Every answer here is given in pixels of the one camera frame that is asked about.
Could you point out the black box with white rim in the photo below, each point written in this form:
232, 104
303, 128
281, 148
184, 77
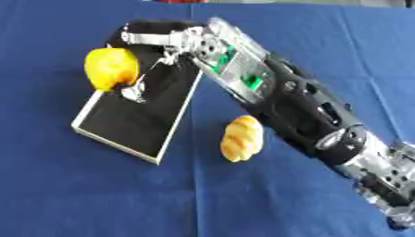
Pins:
141, 105

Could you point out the toy bread roll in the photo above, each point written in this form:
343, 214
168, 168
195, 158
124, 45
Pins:
241, 139

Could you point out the yellow toy lemon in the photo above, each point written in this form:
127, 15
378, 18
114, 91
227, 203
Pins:
111, 68

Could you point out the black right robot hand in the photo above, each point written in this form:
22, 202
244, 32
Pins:
148, 34

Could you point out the silver and black right robot arm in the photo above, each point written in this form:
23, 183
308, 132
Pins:
302, 102

